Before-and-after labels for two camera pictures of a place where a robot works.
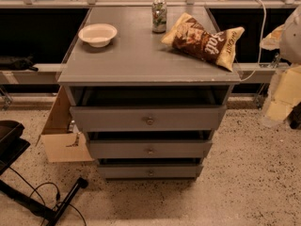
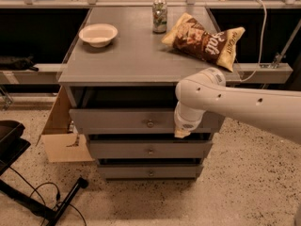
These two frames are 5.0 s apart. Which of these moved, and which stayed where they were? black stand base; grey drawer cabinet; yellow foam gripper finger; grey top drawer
Moved: yellow foam gripper finger
Stayed: black stand base; grey drawer cabinet; grey top drawer
